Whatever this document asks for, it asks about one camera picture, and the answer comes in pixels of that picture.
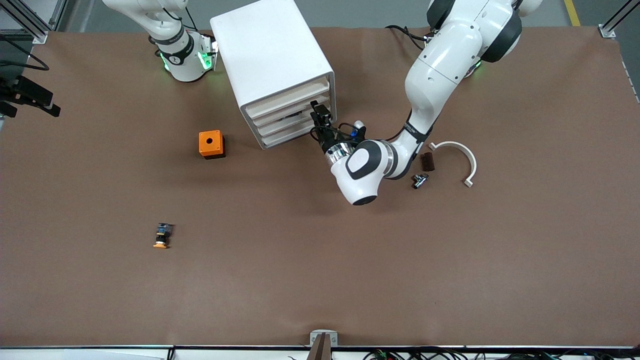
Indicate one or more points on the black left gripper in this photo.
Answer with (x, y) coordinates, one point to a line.
(327, 138)

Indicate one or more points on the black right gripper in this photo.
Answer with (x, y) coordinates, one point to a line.
(26, 91)

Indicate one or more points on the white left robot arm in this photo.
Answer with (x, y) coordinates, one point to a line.
(450, 55)

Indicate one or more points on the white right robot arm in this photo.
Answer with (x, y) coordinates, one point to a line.
(182, 60)

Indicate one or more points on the orange-capped push button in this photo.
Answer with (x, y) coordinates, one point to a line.
(161, 234)

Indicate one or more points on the small brown block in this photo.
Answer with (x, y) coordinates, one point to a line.
(429, 162)

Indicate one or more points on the silver metal fitting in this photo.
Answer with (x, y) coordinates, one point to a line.
(420, 181)

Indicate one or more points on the orange box with round hole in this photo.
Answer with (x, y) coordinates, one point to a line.
(204, 146)

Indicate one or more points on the aluminium frame post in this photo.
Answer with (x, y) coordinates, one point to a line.
(606, 31)
(40, 36)

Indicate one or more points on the white curved bracket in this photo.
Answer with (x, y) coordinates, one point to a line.
(467, 155)

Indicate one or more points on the white table edge rail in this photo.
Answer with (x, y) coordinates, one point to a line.
(100, 353)

